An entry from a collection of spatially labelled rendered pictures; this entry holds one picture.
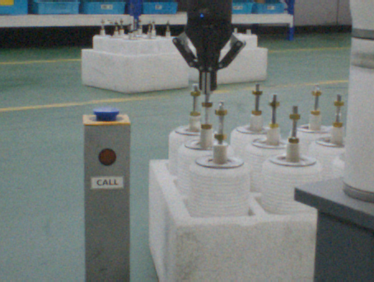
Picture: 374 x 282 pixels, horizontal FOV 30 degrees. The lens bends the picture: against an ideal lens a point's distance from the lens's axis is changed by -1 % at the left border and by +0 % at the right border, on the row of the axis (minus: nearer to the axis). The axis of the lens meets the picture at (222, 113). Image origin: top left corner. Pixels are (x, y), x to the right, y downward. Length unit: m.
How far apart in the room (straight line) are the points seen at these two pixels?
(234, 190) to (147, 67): 2.43
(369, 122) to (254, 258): 0.39
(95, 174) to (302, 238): 0.33
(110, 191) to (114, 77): 2.39
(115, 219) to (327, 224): 0.42
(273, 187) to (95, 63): 2.57
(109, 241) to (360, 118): 0.51
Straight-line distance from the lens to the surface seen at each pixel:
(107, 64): 3.52
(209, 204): 1.07
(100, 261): 1.14
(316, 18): 8.44
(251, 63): 3.92
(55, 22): 5.75
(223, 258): 1.07
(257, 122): 1.34
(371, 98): 0.75
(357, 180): 0.77
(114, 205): 1.11
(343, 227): 0.78
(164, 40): 3.59
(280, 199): 1.10
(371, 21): 0.74
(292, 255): 1.09
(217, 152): 1.09
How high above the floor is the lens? 0.52
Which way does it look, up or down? 10 degrees down
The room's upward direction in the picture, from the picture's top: 2 degrees clockwise
